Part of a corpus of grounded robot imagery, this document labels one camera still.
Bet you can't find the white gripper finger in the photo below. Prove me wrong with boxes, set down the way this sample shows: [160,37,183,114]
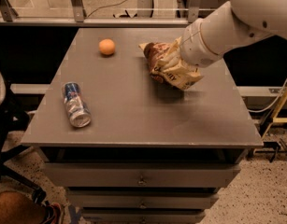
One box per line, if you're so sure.
[161,49,181,70]

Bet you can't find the brown chip bag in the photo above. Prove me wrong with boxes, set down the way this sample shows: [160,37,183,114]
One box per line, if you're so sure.
[139,38,203,91]

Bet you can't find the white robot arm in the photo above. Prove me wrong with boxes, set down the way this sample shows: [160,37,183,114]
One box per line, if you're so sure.
[160,0,287,71]

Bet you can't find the redbull can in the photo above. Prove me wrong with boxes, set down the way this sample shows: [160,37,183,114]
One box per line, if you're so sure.
[62,82,91,128]

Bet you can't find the orange fruit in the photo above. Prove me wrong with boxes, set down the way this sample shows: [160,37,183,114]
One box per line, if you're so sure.
[99,39,115,55]

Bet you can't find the grey drawer cabinet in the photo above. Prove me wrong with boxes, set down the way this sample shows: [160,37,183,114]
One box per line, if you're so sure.
[22,28,261,224]

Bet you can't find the top drawer knob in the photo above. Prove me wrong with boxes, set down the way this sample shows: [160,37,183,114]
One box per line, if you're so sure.
[137,175,147,186]

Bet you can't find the drawer knob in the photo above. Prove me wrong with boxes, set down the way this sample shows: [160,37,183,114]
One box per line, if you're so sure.
[137,175,147,186]
[139,203,147,210]

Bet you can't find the middle drawer knob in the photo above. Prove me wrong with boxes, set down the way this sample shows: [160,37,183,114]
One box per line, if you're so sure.
[139,203,147,210]

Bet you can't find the black office chair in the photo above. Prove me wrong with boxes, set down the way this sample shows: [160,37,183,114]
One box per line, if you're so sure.
[0,72,46,203]

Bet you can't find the red sneaker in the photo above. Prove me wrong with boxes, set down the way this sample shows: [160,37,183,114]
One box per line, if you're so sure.
[40,203,65,224]

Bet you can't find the person's bare leg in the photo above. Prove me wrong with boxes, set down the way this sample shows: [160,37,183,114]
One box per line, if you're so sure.
[0,191,46,224]

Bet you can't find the white cable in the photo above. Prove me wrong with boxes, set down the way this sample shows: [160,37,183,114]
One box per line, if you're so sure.
[246,68,287,114]

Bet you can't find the yellow metal frame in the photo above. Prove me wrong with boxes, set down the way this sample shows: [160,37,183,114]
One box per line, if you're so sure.
[260,82,287,138]

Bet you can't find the metal window rail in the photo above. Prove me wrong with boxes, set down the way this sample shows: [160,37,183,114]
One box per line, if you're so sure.
[0,0,212,27]

